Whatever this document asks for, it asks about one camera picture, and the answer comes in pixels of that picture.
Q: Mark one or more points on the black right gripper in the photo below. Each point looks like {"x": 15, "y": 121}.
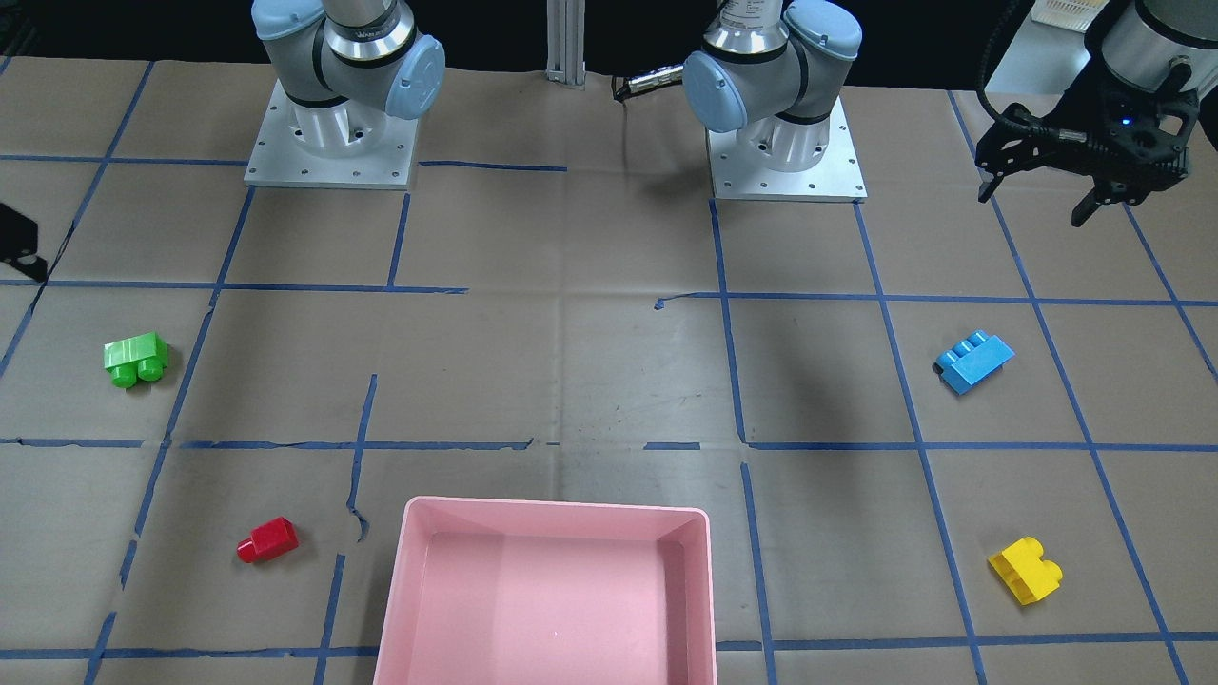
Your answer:
{"x": 16, "y": 234}

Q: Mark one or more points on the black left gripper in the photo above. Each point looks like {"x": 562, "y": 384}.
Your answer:
{"x": 1088, "y": 107}

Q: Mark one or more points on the green toy block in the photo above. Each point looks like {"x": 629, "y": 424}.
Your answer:
{"x": 136, "y": 359}

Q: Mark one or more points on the blue toy block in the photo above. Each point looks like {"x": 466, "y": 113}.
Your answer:
{"x": 972, "y": 360}

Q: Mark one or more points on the yellow toy block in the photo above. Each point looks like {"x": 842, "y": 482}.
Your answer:
{"x": 1023, "y": 569}

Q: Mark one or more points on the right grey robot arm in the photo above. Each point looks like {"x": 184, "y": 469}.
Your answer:
{"x": 148, "y": 169}

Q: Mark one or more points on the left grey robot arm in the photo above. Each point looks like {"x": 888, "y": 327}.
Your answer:
{"x": 771, "y": 72}

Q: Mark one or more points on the pink plastic box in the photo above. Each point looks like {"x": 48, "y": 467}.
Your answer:
{"x": 496, "y": 591}

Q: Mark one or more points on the red toy block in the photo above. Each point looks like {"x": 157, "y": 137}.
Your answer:
{"x": 267, "y": 541}

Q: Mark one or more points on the aluminium frame post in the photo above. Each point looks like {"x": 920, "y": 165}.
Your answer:
{"x": 565, "y": 43}

